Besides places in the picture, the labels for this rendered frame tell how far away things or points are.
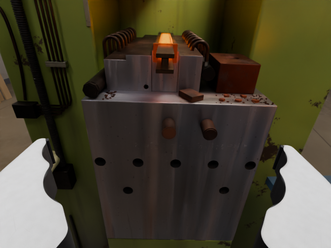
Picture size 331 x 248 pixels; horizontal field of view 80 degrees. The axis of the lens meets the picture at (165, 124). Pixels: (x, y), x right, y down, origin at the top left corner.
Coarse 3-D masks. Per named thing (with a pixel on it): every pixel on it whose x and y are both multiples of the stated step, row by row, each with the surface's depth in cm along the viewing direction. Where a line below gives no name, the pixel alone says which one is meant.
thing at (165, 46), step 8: (160, 40) 47; (168, 40) 47; (160, 48) 34; (168, 48) 34; (176, 48) 38; (160, 56) 30; (168, 56) 30; (176, 56) 38; (160, 64) 34; (168, 64) 34; (160, 72) 31; (168, 72) 31
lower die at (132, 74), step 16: (160, 32) 75; (128, 48) 53; (144, 48) 47; (112, 64) 41; (128, 64) 41; (144, 64) 41; (176, 64) 40; (192, 64) 40; (112, 80) 42; (128, 80) 42; (144, 80) 42; (160, 80) 42; (176, 80) 42; (192, 80) 42
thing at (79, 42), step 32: (0, 0) 47; (32, 0) 47; (64, 0) 47; (96, 0) 52; (0, 32) 50; (32, 32) 50; (64, 32) 50; (96, 32) 53; (96, 64) 55; (32, 96) 59; (64, 96) 59; (32, 128) 64; (64, 128) 64; (64, 192) 79; (96, 192) 78; (96, 224) 88
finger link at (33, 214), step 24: (48, 144) 11; (24, 168) 9; (48, 168) 9; (0, 192) 7; (24, 192) 7; (48, 192) 8; (0, 216) 7; (24, 216) 7; (48, 216) 7; (0, 240) 6; (24, 240) 6; (48, 240) 6; (72, 240) 7
